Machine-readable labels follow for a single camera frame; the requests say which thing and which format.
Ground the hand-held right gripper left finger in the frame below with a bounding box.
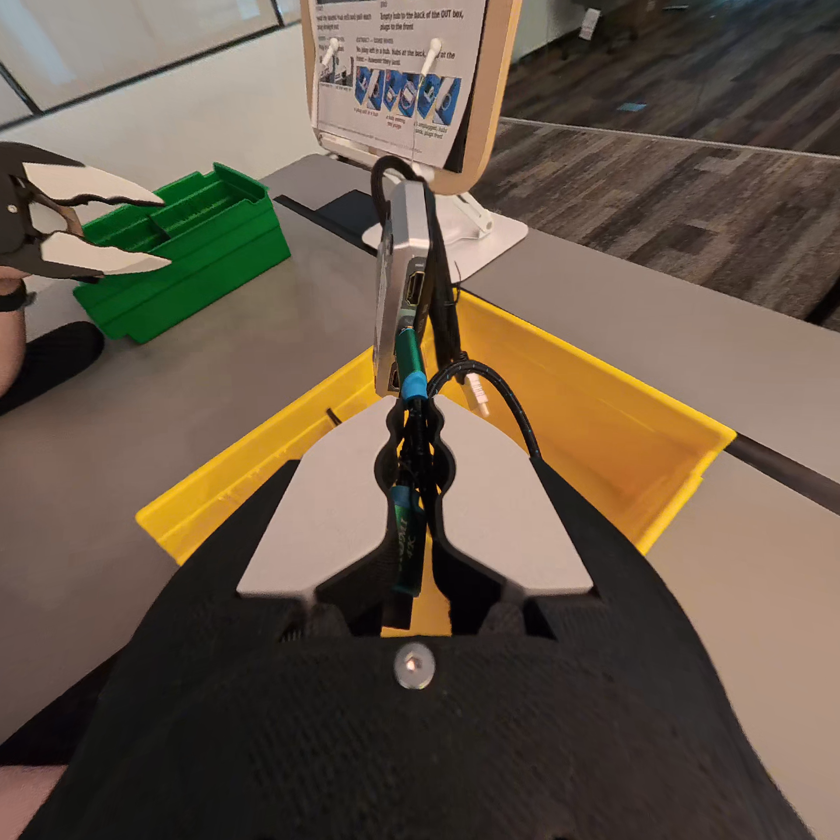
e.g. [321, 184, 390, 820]
[235, 394, 403, 599]

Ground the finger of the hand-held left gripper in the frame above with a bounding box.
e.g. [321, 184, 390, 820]
[39, 231, 174, 281]
[21, 161, 166, 210]

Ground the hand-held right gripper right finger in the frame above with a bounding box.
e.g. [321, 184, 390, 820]
[430, 394, 596, 599]

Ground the green plastic bin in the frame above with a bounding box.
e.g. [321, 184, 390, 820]
[72, 162, 291, 344]

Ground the yellow plastic bin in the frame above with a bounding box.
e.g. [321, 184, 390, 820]
[134, 289, 737, 637]

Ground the black cable with green plugs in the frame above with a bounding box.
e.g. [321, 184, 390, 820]
[382, 327, 543, 627]

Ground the black braided usb cable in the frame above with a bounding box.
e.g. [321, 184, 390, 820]
[369, 155, 492, 419]

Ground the person's left forearm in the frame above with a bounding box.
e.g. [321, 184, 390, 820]
[0, 266, 30, 398]

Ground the person's right forearm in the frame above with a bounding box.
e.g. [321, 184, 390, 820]
[0, 763, 70, 840]

